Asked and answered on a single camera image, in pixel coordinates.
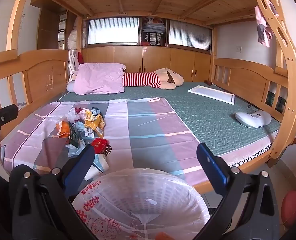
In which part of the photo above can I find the white and blue paper carton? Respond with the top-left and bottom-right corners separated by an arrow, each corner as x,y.
84,152 -> 110,180

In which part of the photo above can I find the pink hanging cloth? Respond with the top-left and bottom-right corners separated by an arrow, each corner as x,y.
254,0 -> 275,47

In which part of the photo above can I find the white tray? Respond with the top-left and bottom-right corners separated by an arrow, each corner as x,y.
188,85 -> 235,105

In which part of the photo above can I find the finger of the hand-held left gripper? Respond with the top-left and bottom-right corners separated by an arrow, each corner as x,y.
0,104 -> 19,128

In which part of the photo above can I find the orange wrapper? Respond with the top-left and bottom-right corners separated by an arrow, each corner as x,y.
56,121 -> 71,138

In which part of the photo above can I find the white lined trash basket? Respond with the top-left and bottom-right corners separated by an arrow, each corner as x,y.
72,167 -> 211,240

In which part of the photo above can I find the wooden bunk bed frame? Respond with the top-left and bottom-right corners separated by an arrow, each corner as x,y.
0,0 -> 296,195

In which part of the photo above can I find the yellow snack bag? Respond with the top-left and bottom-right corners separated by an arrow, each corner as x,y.
84,110 -> 106,139

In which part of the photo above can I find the white bedding bundle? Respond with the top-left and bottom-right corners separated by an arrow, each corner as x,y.
67,17 -> 78,50

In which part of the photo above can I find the striped plush toy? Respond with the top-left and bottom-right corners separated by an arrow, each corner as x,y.
67,67 -> 185,92

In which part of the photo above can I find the pink pillow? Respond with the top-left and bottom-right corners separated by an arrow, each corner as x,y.
73,63 -> 126,95

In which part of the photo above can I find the stack of folded clothes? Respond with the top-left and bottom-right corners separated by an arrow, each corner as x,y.
141,17 -> 166,47

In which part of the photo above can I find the white and red hanging cloth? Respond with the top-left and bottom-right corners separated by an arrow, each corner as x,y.
67,50 -> 85,82

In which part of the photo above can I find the green patterned mat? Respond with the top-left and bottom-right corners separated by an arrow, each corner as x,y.
57,80 -> 281,165

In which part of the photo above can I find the plaid bedsheet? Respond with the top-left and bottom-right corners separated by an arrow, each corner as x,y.
0,97 -> 206,188

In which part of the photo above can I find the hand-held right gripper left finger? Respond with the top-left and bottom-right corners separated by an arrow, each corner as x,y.
9,144 -> 96,240

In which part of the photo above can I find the wooden cabinet with ribbed glass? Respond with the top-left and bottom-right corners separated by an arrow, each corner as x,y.
82,16 -> 217,83

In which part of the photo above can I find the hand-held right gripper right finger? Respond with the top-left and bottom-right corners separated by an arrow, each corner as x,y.
196,142 -> 286,240

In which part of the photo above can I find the white plush cushion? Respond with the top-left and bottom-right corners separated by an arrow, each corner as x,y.
234,110 -> 272,128

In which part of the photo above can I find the crumpled white tissue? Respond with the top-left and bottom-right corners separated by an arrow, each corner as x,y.
63,107 -> 85,124

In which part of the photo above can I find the red box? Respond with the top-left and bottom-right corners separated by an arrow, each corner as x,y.
90,137 -> 111,155

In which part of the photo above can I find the red round object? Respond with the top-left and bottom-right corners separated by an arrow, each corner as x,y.
281,190 -> 296,223

